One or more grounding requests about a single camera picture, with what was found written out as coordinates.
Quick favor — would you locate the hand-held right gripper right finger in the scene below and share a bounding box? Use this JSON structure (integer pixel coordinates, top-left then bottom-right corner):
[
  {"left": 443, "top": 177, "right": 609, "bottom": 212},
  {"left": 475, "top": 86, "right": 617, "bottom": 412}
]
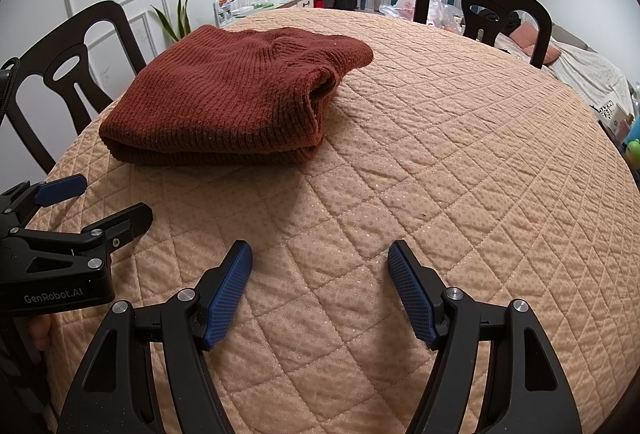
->
[{"left": 387, "top": 239, "right": 583, "bottom": 434}]

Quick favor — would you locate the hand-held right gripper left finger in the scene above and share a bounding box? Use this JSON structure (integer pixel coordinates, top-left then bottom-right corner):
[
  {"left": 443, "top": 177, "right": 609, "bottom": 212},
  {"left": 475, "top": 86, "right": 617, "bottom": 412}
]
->
[{"left": 56, "top": 239, "right": 253, "bottom": 434}]

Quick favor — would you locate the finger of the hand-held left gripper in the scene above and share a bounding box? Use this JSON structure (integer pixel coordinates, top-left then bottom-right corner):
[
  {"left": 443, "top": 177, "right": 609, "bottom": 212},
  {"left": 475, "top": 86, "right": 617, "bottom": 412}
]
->
[
  {"left": 0, "top": 173, "right": 88, "bottom": 235},
  {"left": 10, "top": 201, "right": 155, "bottom": 268}
]

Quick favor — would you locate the red-brown knit sweater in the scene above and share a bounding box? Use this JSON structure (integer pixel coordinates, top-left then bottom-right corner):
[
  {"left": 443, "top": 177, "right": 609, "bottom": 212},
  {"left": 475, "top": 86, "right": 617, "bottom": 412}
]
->
[{"left": 98, "top": 25, "right": 374, "bottom": 166}]

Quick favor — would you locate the person's left hand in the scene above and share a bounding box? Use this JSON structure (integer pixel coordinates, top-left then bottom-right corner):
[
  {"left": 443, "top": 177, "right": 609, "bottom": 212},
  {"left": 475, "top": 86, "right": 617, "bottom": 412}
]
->
[{"left": 27, "top": 315, "right": 52, "bottom": 351}]

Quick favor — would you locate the beige quilted table cover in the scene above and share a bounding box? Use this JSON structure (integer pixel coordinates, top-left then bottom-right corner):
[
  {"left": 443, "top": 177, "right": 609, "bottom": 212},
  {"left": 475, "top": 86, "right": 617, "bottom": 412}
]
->
[{"left": 35, "top": 7, "right": 640, "bottom": 434}]

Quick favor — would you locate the potted green plant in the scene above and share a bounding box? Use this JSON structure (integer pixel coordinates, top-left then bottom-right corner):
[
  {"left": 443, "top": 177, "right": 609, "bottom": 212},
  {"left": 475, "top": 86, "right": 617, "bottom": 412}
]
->
[{"left": 151, "top": 0, "right": 192, "bottom": 46}]

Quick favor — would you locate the low white cabinet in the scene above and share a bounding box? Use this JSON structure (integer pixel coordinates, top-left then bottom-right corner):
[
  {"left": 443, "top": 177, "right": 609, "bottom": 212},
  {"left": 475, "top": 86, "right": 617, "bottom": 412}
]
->
[{"left": 215, "top": 0, "right": 317, "bottom": 28}]

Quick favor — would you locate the white bed blanket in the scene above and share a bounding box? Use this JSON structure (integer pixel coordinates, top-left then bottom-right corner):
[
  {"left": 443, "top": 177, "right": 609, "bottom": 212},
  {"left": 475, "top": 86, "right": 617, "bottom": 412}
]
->
[{"left": 495, "top": 27, "right": 636, "bottom": 115}]

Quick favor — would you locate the pink pillow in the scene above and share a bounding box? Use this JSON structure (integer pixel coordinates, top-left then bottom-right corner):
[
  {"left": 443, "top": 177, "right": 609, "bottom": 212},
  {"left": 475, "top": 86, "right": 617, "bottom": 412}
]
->
[{"left": 512, "top": 23, "right": 561, "bottom": 65}]

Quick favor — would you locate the white plastic bag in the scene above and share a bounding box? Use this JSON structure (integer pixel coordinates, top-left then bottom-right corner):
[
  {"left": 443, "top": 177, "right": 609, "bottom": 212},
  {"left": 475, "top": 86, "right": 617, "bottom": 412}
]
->
[{"left": 380, "top": 0, "right": 466, "bottom": 32}]

